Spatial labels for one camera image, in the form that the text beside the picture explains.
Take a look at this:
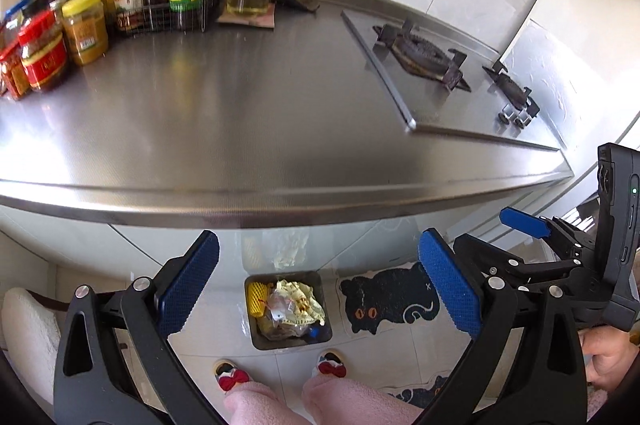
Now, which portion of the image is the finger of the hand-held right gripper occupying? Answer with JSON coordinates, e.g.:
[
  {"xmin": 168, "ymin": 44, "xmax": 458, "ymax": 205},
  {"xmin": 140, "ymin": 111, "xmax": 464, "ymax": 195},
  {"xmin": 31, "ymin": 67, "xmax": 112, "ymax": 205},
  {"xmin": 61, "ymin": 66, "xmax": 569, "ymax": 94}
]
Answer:
[
  {"xmin": 452, "ymin": 232, "xmax": 586, "ymax": 293},
  {"xmin": 499, "ymin": 207, "xmax": 601, "ymax": 263}
]

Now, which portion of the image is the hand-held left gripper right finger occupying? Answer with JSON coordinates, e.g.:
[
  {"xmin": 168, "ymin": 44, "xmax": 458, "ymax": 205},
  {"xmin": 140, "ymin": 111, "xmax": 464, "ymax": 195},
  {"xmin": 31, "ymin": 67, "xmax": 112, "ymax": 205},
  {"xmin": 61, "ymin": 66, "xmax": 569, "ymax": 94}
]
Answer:
[{"xmin": 415, "ymin": 227, "xmax": 588, "ymax": 425}]

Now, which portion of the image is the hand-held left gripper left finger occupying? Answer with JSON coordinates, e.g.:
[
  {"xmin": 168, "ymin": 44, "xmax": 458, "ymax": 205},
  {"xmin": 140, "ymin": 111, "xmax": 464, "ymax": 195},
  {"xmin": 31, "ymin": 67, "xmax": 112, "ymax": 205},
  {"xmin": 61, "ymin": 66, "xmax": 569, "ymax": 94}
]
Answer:
[{"xmin": 52, "ymin": 229, "xmax": 226, "ymax": 425}]

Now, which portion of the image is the yellow foam fruit net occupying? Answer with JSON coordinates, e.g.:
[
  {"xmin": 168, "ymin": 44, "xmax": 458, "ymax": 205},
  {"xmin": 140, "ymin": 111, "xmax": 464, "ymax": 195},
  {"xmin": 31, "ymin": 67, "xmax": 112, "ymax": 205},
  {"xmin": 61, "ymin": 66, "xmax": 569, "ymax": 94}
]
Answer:
[{"xmin": 248, "ymin": 282, "xmax": 271, "ymax": 318}]

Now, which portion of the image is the cream printed wrapper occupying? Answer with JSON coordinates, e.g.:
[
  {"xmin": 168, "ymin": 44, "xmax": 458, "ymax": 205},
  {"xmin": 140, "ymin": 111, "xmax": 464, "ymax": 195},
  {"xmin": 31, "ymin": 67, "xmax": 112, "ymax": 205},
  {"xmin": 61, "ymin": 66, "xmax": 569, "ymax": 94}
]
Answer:
[{"xmin": 267, "ymin": 279, "xmax": 327, "ymax": 331}]

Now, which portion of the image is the grey square trash bin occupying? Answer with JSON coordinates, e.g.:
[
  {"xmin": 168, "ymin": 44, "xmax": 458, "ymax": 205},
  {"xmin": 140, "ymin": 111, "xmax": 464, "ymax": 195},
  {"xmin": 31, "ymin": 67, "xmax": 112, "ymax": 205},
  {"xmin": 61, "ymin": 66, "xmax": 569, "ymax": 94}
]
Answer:
[{"xmin": 244, "ymin": 270, "xmax": 333, "ymax": 352}]

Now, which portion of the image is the person's right hand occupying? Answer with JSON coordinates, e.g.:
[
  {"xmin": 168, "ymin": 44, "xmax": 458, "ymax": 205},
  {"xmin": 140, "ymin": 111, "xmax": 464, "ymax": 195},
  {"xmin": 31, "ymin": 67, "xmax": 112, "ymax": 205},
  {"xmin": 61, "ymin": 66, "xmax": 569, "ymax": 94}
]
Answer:
[{"xmin": 580, "ymin": 325, "xmax": 637, "ymax": 394}]

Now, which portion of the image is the black cat floor mat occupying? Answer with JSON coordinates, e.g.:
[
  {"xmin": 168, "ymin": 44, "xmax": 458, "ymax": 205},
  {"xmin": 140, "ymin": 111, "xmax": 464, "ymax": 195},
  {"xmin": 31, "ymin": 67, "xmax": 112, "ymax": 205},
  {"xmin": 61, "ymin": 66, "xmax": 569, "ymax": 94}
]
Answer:
[{"xmin": 336, "ymin": 262, "xmax": 453, "ymax": 336}]

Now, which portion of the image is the person's left slipper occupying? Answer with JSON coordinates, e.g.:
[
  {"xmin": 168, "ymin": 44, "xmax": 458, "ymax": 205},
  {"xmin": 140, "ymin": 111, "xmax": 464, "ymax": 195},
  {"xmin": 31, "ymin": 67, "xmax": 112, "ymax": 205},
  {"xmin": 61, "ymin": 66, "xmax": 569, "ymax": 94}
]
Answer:
[{"xmin": 214, "ymin": 357, "xmax": 250, "ymax": 393}]

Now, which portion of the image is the person's slipper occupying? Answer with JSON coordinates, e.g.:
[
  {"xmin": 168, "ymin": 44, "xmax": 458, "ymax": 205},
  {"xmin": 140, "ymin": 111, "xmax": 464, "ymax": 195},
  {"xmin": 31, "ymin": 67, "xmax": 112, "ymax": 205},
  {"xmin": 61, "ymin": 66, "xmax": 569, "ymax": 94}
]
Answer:
[
  {"xmin": 214, "ymin": 357, "xmax": 250, "ymax": 393},
  {"xmin": 311, "ymin": 350, "xmax": 347, "ymax": 378}
]

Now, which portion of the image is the dark printed floor mat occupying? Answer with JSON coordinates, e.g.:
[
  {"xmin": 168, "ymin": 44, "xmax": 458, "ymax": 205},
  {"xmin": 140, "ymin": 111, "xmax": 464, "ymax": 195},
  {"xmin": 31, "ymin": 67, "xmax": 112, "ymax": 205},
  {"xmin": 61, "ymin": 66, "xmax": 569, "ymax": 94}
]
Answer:
[{"xmin": 375, "ymin": 370, "xmax": 451, "ymax": 411}]

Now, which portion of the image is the steel gas stove top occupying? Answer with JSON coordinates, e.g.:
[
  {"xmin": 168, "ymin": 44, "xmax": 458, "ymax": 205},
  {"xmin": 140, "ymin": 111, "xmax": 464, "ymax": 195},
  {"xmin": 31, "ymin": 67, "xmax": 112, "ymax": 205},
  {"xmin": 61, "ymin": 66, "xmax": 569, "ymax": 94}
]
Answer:
[{"xmin": 341, "ymin": 10, "xmax": 561, "ymax": 153}]

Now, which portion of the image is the small black burner grate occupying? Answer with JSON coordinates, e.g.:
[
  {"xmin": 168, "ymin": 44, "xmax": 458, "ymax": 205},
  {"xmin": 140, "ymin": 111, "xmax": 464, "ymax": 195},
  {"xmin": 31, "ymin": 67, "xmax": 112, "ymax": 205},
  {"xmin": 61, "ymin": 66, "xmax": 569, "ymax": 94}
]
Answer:
[{"xmin": 482, "ymin": 61, "xmax": 541, "ymax": 116}]

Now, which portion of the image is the person's right slipper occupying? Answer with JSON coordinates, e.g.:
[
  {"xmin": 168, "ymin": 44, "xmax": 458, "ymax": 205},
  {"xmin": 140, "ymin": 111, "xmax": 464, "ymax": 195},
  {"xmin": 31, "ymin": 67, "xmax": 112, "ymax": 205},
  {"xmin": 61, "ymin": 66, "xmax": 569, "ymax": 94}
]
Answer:
[{"xmin": 311, "ymin": 350, "xmax": 347, "ymax": 378}]

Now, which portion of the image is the person's left leg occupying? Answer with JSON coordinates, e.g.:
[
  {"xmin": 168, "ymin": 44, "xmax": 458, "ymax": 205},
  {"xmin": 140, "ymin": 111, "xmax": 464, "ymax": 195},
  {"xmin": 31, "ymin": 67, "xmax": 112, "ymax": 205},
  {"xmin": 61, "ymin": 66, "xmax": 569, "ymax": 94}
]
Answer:
[{"xmin": 224, "ymin": 380, "xmax": 326, "ymax": 425}]

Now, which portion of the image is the person's leg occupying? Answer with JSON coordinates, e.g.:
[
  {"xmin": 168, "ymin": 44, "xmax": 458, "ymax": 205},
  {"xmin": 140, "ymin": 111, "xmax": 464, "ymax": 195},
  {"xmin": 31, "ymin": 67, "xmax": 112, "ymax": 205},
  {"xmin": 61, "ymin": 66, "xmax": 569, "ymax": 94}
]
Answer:
[
  {"xmin": 300, "ymin": 374, "xmax": 426, "ymax": 425},
  {"xmin": 224, "ymin": 380, "xmax": 326, "ymax": 425}
]

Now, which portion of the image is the person's right leg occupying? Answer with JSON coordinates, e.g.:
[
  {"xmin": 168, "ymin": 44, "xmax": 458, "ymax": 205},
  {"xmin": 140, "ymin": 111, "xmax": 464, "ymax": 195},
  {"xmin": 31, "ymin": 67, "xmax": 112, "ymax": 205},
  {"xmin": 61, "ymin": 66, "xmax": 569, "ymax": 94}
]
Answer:
[{"xmin": 300, "ymin": 374, "xmax": 426, "ymax": 425}]

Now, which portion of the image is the silver side panel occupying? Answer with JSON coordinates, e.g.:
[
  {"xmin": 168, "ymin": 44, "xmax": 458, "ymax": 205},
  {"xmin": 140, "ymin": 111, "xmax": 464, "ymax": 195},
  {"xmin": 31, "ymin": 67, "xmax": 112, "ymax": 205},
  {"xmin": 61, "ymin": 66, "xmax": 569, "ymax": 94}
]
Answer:
[{"xmin": 501, "ymin": 19, "xmax": 640, "ymax": 146}]

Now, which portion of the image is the white fluffy cloth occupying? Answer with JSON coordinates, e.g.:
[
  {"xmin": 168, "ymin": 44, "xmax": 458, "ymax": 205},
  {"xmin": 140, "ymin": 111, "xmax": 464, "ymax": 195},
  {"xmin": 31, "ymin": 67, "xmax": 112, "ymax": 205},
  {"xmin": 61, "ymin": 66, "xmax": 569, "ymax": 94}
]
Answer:
[{"xmin": 0, "ymin": 287, "xmax": 63, "ymax": 406}]

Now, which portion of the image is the large black burner grate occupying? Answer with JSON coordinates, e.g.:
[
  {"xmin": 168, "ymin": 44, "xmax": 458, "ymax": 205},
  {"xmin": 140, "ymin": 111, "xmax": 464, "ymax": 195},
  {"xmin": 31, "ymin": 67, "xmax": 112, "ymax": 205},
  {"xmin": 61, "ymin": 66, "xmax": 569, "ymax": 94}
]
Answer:
[{"xmin": 372, "ymin": 20, "xmax": 472, "ymax": 92}]

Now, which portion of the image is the pink coaster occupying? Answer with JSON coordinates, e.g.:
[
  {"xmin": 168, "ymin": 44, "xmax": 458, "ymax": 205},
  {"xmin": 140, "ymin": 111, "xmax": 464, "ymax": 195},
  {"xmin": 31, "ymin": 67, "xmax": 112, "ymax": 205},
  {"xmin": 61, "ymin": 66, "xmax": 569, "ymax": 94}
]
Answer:
[{"xmin": 217, "ymin": 2, "xmax": 277, "ymax": 29}]

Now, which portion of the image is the red lid sauce jar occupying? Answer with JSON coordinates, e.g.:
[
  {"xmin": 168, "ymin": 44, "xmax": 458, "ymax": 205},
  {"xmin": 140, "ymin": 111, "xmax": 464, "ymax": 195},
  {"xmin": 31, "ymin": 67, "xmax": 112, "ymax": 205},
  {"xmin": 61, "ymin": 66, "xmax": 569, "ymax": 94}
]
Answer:
[{"xmin": 17, "ymin": 10, "xmax": 69, "ymax": 92}]

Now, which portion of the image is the yellow lid jar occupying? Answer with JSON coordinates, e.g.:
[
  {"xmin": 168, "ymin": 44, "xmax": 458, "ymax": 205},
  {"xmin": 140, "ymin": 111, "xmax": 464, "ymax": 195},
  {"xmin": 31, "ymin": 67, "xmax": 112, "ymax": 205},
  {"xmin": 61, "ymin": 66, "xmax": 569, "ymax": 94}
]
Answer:
[{"xmin": 61, "ymin": 0, "xmax": 109, "ymax": 66}]

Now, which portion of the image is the small red sauce jar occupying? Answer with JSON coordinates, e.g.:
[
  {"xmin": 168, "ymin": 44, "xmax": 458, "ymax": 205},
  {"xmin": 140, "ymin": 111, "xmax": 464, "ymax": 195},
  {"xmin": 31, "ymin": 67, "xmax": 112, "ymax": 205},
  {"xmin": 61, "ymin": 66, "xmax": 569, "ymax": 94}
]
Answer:
[{"xmin": 0, "ymin": 40, "xmax": 31, "ymax": 100}]

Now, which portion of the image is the blue lid container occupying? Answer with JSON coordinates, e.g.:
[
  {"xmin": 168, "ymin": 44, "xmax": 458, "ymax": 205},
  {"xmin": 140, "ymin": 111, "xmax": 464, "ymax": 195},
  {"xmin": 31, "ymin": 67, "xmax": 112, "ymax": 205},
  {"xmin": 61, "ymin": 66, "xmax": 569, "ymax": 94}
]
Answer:
[{"xmin": 2, "ymin": 2, "xmax": 33, "ymax": 30}]

